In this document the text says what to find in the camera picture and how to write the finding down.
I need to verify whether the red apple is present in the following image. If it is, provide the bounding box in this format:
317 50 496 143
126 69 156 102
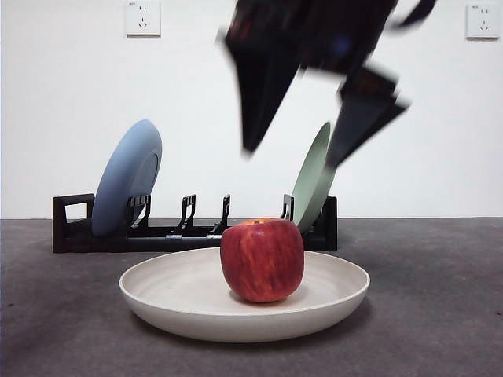
219 218 306 304

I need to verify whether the pale yellow plate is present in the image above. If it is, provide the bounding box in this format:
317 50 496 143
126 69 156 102
119 246 371 344

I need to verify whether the pale green plate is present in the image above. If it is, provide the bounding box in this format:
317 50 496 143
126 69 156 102
291 121 340 236

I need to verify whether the pale blue plate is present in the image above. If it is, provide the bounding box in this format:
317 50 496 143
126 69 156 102
90 119 163 238

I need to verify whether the black plate rack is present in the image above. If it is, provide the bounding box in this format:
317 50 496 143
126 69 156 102
52 192 339 254

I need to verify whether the black cable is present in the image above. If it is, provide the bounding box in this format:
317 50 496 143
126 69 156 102
390 0 438 28

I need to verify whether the white wall socket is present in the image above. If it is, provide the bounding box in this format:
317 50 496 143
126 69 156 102
465 3 501 41
125 0 162 38

